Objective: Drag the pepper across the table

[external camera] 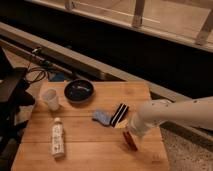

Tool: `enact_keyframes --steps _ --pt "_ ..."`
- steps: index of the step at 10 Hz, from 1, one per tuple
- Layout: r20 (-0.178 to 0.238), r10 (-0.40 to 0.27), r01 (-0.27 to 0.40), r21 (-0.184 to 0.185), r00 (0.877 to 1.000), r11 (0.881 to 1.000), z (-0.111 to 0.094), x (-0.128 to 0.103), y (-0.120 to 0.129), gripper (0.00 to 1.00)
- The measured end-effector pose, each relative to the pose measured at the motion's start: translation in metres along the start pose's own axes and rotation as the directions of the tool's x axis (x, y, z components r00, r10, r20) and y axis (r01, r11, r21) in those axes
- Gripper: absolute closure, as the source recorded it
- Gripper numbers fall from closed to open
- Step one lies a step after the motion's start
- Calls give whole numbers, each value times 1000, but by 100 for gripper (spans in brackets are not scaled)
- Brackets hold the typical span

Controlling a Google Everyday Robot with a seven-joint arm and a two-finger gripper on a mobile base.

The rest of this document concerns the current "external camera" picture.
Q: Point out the red chili pepper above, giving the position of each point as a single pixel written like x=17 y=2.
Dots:
x=128 y=138

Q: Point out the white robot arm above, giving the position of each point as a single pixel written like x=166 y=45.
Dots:
x=152 y=113

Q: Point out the white labelled bottle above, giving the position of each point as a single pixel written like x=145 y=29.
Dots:
x=57 y=148

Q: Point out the clear plastic cup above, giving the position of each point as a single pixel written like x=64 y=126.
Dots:
x=50 y=98

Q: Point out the black stand at left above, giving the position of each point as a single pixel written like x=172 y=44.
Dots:
x=13 y=95

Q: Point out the black striped block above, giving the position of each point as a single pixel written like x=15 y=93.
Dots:
x=119 y=114

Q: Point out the black bowl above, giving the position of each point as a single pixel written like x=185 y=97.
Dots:
x=78 y=91

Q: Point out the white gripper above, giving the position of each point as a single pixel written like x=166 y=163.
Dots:
x=135 y=125

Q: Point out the blue sponge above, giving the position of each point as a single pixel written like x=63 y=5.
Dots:
x=102 y=117

